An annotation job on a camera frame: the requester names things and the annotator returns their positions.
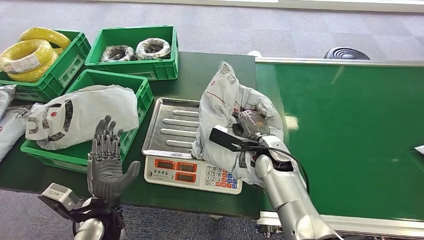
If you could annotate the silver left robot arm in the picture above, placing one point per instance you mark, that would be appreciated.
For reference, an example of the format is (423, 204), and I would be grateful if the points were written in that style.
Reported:
(91, 232)

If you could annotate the electronic scale steel tray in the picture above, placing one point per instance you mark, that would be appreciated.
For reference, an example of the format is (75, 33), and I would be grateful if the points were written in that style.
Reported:
(172, 127)

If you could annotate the small white round object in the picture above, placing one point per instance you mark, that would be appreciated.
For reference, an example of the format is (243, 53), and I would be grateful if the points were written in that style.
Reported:
(253, 53)

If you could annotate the black ribbed round disc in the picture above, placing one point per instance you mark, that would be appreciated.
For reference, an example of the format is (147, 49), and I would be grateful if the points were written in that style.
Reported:
(346, 54)

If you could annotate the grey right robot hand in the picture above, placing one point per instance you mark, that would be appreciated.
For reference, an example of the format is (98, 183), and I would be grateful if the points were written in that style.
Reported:
(253, 124)

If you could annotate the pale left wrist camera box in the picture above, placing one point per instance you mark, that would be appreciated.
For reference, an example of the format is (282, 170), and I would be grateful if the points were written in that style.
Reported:
(61, 197)

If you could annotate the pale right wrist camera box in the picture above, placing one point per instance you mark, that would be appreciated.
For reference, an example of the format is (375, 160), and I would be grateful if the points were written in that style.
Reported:
(225, 137)

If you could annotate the green crate holding mail bag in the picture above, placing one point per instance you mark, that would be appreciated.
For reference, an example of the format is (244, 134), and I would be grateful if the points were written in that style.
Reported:
(68, 159)

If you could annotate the green crate holding grey coils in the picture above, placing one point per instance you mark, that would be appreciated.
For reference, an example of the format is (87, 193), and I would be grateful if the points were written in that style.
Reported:
(132, 70)

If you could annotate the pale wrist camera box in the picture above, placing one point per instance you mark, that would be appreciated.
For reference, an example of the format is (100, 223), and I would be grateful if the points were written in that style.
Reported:
(61, 197)
(225, 137)

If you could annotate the green conveyor belt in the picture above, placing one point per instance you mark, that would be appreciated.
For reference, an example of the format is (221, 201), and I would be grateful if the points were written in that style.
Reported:
(364, 132)

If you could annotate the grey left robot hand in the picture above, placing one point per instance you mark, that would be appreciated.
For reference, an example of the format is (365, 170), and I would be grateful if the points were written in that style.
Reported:
(106, 175)

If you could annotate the grey mail bag red print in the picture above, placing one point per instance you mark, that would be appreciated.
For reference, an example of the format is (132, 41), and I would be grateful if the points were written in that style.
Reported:
(218, 109)

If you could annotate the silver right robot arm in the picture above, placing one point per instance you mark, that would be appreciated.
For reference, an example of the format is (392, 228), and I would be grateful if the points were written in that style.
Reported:
(288, 198)

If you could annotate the white parcel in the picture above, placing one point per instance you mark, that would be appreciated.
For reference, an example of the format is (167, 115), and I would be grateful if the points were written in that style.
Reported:
(420, 149)

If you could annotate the grey mail bag black logo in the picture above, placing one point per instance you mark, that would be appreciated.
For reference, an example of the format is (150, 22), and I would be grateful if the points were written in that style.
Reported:
(96, 106)

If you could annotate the white plastic mail bag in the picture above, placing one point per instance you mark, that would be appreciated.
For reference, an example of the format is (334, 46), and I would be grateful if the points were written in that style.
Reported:
(11, 129)
(5, 99)

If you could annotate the green crate holding yellow coils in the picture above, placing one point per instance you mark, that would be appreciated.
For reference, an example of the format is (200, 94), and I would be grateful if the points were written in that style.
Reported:
(66, 73)

